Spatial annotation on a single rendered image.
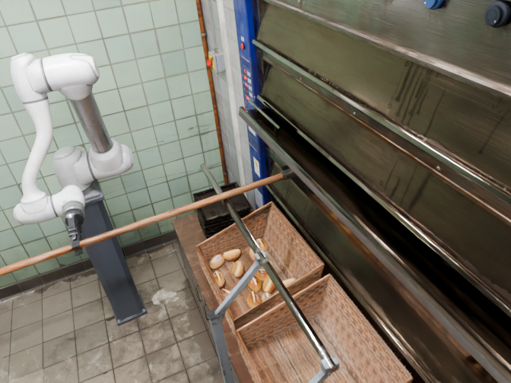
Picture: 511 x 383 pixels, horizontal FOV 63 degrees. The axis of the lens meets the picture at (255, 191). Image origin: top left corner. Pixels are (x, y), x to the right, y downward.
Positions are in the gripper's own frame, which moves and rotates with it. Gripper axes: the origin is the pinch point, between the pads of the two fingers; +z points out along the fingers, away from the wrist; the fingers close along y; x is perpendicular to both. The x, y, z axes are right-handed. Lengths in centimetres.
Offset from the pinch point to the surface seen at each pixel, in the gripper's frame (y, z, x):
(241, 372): 60, 45, -47
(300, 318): 0, 70, -64
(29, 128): -3, -120, 20
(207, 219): 39, -36, -60
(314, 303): 48, 34, -89
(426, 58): -73, 66, -102
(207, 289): 60, -7, -48
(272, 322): 49, 35, -67
